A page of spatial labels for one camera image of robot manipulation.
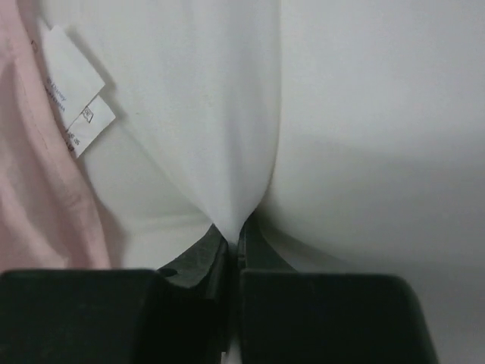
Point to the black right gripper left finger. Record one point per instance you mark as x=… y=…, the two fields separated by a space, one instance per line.
x=199 y=272

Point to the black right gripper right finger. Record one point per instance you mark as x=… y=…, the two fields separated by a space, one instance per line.
x=254 y=251

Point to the white pillow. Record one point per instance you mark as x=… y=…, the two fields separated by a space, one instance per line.
x=353 y=129

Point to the pink purple pillowcase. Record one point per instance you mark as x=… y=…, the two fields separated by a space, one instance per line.
x=49 y=218

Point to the white pillowcase care label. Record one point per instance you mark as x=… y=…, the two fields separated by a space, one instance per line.
x=73 y=86

